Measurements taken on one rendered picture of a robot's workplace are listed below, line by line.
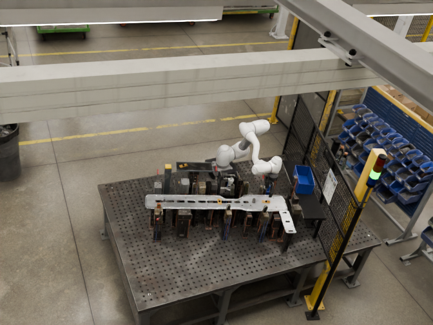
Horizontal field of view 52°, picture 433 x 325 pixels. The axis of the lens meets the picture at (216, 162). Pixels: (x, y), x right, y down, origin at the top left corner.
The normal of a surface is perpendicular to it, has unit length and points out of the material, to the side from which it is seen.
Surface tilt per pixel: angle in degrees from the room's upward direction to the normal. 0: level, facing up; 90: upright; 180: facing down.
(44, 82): 90
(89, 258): 0
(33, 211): 0
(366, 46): 90
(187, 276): 0
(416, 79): 90
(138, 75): 90
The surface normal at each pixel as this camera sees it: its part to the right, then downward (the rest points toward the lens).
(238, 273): 0.13, -0.79
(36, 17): 0.39, 0.60
